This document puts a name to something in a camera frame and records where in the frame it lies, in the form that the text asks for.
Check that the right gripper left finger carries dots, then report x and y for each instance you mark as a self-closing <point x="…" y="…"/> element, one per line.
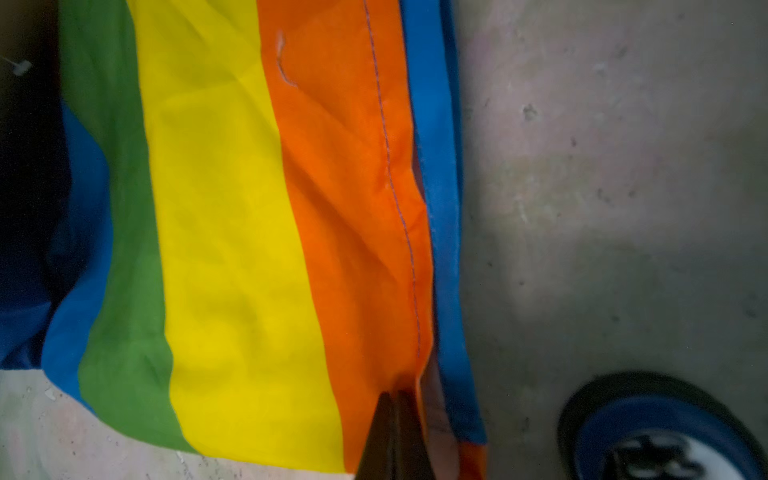
<point x="377" y="461"/>

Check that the multicolour shorts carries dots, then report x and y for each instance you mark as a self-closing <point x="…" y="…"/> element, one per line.
<point x="227" y="227"/>

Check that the blue stapler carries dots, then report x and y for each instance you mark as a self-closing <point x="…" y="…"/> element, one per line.
<point x="644" y="425"/>

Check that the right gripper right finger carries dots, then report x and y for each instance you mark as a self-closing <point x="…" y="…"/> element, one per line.
<point x="412" y="460"/>

